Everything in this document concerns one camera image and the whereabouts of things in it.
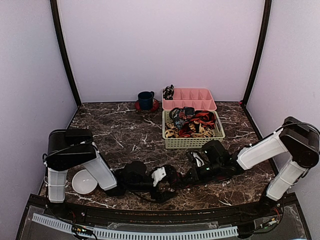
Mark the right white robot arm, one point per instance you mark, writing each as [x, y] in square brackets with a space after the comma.
[299, 140]

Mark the white slotted cable duct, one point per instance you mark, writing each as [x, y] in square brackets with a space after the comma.
[123, 231]

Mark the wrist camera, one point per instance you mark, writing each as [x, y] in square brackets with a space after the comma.
[158, 175]
[195, 157]

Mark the red saucer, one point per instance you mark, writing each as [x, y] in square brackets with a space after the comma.
[154, 108]

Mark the yellow insect print tie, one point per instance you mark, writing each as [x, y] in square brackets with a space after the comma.
[193, 129]

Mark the dark floral tie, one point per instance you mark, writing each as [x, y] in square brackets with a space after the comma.
[180, 116]

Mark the left black corner post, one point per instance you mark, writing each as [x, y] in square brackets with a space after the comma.
[63, 51]

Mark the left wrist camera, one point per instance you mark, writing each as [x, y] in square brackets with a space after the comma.
[158, 175]

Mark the black red striped tie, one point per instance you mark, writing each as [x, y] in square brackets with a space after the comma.
[205, 117]

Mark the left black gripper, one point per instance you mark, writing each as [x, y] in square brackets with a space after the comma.
[155, 194]

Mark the pink divided organizer box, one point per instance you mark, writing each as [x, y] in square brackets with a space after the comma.
[197, 98]

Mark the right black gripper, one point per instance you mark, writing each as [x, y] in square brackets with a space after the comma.
[194, 172]

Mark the white bowl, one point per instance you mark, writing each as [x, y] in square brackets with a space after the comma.
[83, 182]

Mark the rolled black floral tie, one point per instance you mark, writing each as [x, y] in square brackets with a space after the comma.
[168, 92]

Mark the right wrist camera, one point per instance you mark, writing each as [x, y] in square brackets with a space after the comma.
[195, 157]

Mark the right black corner post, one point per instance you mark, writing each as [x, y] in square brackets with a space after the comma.
[258, 53]

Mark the green perforated plastic basket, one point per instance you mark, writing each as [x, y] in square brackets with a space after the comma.
[190, 143]

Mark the dark blue mug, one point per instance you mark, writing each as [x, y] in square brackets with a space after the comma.
[145, 100]

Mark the black corner post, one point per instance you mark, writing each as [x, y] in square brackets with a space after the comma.
[63, 51]
[258, 53]

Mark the black front rail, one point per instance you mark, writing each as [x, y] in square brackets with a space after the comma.
[86, 214]

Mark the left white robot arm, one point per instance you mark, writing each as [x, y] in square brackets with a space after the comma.
[69, 148]

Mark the red navy striped tie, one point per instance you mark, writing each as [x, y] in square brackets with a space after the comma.
[185, 182]

